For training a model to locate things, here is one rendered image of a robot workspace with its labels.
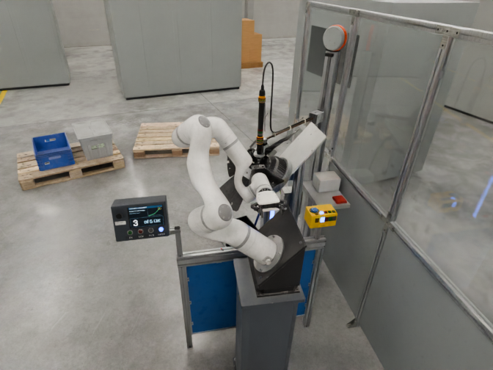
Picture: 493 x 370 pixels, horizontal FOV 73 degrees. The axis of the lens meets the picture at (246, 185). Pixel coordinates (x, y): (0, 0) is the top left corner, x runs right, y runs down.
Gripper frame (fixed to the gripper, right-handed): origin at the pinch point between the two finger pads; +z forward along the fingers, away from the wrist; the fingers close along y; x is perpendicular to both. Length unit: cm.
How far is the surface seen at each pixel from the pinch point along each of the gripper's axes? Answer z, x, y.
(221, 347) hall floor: -31, -130, 31
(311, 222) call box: -29, -31, -29
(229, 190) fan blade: -71, -28, 13
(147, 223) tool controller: -23, -12, 59
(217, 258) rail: -31, -49, 27
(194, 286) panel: -33, -70, 42
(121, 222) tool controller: -23, -9, 71
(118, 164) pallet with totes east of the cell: -300, -100, 142
